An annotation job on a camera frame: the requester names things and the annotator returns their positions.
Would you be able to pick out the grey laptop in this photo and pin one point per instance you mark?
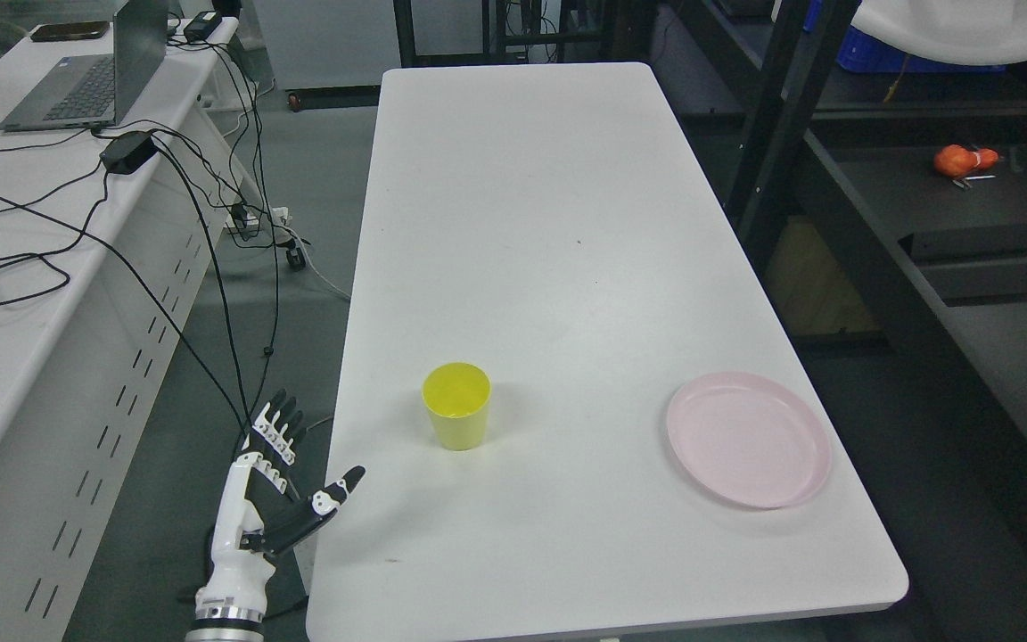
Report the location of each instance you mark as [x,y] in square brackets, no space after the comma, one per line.
[98,90]

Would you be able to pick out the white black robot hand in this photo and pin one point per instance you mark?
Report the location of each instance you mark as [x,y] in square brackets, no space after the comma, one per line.
[261,515]

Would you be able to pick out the white work table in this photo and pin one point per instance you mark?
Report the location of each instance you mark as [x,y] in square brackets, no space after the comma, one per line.
[550,224]

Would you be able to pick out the black power adapter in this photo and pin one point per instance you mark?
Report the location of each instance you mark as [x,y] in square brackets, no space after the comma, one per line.
[125,154]
[200,27]

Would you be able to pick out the pink plastic plate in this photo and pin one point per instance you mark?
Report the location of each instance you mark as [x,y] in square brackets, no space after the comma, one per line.
[748,440]

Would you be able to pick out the white power strip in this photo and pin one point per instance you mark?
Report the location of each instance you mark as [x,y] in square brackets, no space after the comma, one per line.
[245,222]

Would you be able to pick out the black smartphone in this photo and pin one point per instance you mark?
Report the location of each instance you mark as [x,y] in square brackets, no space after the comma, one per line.
[65,32]

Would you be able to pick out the yellow plastic cup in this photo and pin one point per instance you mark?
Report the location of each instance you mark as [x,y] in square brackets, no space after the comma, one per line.
[456,397]

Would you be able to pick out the orange toy on shelf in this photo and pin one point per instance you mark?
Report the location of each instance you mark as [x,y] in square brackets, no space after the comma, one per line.
[956,161]

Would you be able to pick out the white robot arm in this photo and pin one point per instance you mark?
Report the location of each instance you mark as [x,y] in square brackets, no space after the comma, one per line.
[224,629]

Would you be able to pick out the white side desk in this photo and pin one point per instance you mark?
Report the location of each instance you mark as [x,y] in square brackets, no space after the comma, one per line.
[97,273]

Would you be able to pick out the black metal shelf rack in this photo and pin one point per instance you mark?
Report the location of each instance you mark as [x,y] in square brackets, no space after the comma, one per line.
[940,262]

